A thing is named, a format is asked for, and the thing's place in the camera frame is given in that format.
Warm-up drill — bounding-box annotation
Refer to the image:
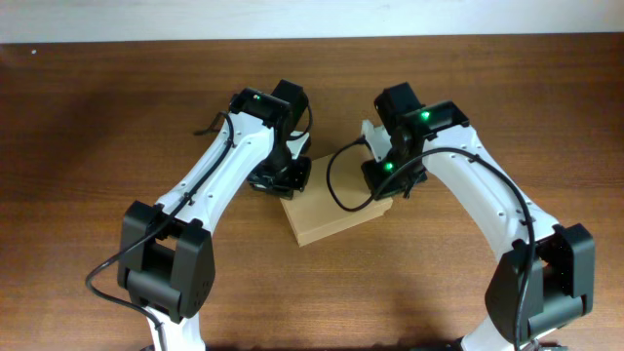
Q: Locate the brown cardboard box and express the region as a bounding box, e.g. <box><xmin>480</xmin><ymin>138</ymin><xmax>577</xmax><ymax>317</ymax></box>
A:
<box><xmin>282</xmin><ymin>145</ymin><xmax>393</xmax><ymax>247</ymax></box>

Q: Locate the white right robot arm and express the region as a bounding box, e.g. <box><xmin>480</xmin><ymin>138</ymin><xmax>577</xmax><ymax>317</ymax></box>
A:
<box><xmin>362</xmin><ymin>83</ymin><xmax>596</xmax><ymax>350</ymax></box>

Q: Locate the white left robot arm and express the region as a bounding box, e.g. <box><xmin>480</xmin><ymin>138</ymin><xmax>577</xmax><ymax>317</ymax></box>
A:
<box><xmin>117</xmin><ymin>80</ymin><xmax>311</xmax><ymax>350</ymax></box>

